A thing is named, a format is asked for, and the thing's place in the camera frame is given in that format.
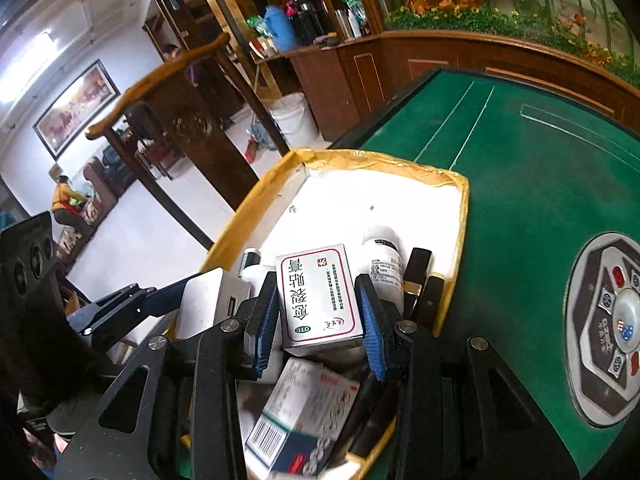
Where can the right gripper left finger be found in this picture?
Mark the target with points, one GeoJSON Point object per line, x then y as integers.
{"type": "Point", "coordinates": [134, 431]}

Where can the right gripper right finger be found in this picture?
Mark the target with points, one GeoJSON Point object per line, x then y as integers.
{"type": "Point", "coordinates": [461, 411]}

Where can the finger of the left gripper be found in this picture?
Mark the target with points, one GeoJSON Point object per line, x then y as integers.
{"type": "Point", "coordinates": [159, 302]}

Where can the blue white medicine box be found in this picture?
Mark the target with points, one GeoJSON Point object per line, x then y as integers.
{"type": "Point", "coordinates": [301, 422]}

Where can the red-bordered white medicine box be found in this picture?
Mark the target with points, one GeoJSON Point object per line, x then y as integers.
{"type": "Point", "coordinates": [319, 310]}

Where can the white pill bottle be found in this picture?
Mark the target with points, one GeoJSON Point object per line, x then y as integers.
{"type": "Point", "coordinates": [381, 259]}

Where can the white power adapter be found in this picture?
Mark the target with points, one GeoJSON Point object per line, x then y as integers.
{"type": "Point", "coordinates": [207, 300]}

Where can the black marker pen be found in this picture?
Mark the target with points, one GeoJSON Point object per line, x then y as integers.
{"type": "Point", "coordinates": [425, 311]}

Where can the table centre control panel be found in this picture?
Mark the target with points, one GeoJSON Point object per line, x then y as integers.
{"type": "Point", "coordinates": [601, 314]}

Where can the wooden chair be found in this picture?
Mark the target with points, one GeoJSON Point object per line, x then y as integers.
{"type": "Point", "coordinates": [186, 118]}

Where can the white bucket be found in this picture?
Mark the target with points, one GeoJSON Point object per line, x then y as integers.
{"type": "Point", "coordinates": [293, 116]}

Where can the blue thermos jug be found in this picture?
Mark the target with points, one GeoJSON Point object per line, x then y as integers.
{"type": "Point", "coordinates": [282, 32]}

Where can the framed wall painting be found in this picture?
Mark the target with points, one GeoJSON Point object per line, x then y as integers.
{"type": "Point", "coordinates": [75, 108]}

